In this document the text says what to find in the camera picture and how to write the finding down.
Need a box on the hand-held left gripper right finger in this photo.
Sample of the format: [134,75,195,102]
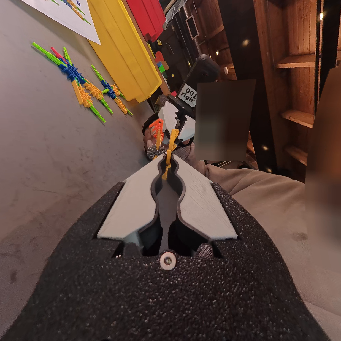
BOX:
[170,155,238,257]

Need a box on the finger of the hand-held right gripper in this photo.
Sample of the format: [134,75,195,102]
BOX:
[159,102,178,131]
[178,124,195,145]

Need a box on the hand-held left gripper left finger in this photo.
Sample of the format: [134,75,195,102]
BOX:
[97,155,163,256]

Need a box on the yellow black toy wheel assembly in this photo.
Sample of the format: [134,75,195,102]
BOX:
[146,118,180,182]

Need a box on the person's right forearm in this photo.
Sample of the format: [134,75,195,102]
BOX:
[174,146,307,203]

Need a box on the grey desk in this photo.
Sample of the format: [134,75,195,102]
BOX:
[0,0,163,337]

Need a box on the person's right hand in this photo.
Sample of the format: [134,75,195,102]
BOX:
[143,125,160,150]

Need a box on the whiteboard on stand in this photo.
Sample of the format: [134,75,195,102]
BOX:
[163,0,187,30]

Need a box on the small blue green toy assembly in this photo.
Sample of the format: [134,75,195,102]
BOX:
[91,64,133,115]

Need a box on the yellow plastic bin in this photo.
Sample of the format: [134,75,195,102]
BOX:
[87,0,163,104]

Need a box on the person's torso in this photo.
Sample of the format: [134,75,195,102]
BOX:
[232,181,341,341]

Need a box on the red plastic bin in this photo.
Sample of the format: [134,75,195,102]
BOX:
[125,0,166,42]

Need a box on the large blue green toy assembly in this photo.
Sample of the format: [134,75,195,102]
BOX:
[31,42,113,123]

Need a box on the white instruction sheet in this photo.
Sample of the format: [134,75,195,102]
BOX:
[21,0,101,45]

